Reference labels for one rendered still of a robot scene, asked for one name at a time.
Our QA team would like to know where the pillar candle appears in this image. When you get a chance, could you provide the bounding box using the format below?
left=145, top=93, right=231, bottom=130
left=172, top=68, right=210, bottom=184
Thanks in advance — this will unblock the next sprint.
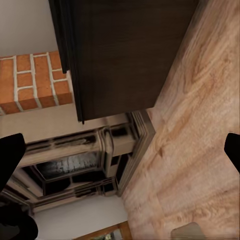
left=170, top=222, right=206, bottom=240

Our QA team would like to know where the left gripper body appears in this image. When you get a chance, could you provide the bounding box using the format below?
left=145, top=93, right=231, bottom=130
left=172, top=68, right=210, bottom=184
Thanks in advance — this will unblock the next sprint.
left=0, top=222, right=24, bottom=240

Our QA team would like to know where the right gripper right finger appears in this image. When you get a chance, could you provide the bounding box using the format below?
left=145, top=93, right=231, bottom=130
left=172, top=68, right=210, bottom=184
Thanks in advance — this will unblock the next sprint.
left=224, top=132, right=240, bottom=173

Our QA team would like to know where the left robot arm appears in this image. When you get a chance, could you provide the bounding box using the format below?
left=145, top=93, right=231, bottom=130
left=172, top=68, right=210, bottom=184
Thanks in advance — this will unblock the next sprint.
left=0, top=203, right=38, bottom=240

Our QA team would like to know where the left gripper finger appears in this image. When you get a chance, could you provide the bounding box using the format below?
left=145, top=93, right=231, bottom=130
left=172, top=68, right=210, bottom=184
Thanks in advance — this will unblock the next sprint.
left=0, top=203, right=25, bottom=227

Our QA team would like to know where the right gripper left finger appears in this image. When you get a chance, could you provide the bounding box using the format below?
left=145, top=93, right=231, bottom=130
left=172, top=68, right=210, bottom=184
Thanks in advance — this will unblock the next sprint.
left=0, top=133, right=26, bottom=193

